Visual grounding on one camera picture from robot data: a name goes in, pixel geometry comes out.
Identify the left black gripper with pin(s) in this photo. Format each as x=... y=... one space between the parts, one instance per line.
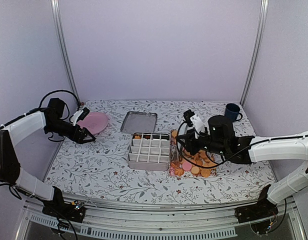
x=79 y=138

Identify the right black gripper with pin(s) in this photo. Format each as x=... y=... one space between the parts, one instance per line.
x=190 y=145

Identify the metal divided cookie tin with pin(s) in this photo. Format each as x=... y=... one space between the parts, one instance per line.
x=150 y=153

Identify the metal tongs white handle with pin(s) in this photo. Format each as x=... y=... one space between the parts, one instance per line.
x=174 y=157

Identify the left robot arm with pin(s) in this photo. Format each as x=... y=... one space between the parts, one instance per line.
x=50 y=120

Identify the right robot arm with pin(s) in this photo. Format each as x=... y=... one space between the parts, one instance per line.
x=218 y=137

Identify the pink plate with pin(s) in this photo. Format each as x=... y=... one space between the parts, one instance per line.
x=94 y=122

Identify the pink round cookie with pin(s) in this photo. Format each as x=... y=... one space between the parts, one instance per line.
x=186 y=166

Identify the floral tablecloth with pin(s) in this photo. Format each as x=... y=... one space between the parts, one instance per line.
x=99 y=170

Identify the floral cookie tray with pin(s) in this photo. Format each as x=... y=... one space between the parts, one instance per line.
x=199 y=161

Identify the swirl butter cookie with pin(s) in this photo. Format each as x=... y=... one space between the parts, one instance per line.
x=179 y=171

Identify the metal tin lid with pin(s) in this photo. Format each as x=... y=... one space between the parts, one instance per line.
x=139 y=122

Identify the dark blue mug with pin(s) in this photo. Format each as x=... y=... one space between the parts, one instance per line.
x=232 y=111

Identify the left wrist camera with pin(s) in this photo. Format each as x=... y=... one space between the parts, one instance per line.
x=79 y=115

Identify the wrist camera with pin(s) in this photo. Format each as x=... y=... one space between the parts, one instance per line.
x=194 y=121
x=79 y=115

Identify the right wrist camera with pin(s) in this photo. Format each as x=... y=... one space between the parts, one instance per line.
x=194 y=121

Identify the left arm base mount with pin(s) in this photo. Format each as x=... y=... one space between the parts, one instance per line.
x=66 y=211

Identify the front aluminium rail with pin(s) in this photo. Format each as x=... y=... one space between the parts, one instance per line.
x=117 y=220

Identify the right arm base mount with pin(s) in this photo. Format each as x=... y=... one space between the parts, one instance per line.
x=262 y=214

